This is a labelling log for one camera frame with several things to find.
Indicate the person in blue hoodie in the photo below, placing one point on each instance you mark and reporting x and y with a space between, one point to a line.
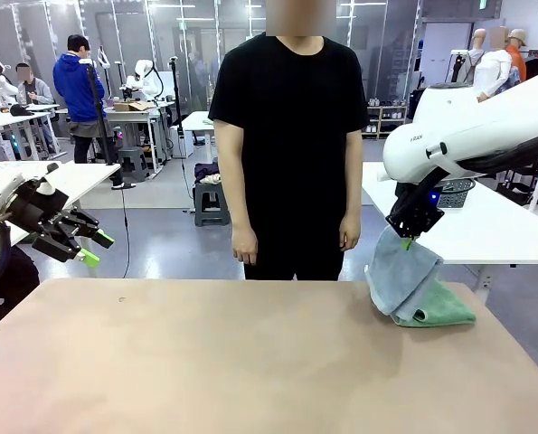
72 86

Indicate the wooden shoe shelf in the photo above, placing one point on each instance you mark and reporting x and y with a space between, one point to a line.
386 122

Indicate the person's left hand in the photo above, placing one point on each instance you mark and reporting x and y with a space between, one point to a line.
350 233

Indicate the person in black t-shirt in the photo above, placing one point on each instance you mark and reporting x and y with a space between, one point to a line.
291 135

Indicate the seated person grey hoodie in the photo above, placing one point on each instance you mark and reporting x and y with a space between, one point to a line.
35 90

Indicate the mannequin orange shirt beige hat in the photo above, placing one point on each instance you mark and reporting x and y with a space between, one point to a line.
518 59

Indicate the person's left forearm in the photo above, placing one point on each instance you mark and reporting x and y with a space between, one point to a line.
352 194

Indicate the small mannequin floral dress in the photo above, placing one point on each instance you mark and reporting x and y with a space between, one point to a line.
512 79

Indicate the black tripod pole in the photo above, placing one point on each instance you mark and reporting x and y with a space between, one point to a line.
176 104
97 113

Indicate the white standing desk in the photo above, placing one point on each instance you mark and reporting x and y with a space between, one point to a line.
196 118

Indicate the person's right forearm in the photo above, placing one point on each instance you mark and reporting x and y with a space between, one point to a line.
234 203

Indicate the dark grey plastic stool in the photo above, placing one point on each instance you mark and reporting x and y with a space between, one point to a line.
133 163

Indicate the black luggage bags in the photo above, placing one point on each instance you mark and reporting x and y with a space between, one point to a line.
417 108

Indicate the white computer case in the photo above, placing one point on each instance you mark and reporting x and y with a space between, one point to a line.
182 142

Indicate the person's right hand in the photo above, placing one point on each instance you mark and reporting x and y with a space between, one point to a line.
245 244

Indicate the long white desk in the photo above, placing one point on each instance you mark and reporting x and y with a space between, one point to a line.
6 118

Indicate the grey-blue terry towel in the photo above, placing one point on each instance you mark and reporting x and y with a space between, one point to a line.
399 276

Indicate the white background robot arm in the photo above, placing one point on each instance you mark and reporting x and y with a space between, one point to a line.
146 81
2 86

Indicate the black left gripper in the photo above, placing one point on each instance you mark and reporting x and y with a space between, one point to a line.
38 208

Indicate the grey mesh plastic basket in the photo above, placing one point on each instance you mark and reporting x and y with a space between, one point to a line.
454 194

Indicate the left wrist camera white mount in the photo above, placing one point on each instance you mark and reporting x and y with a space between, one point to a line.
47 185

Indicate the open cardboard box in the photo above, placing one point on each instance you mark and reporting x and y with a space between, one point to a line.
135 107

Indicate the pile of dark clothes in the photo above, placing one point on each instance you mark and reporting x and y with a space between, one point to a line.
207 172

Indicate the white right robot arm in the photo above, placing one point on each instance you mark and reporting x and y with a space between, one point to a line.
476 122

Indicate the grey robot workbench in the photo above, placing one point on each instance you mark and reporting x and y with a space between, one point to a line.
133 118

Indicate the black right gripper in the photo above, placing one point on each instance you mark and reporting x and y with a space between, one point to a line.
413 217

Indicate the mannequin white top orange trousers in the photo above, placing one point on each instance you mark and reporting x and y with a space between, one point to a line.
490 72

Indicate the grey plastic step stool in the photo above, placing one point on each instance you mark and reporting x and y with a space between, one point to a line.
210 201

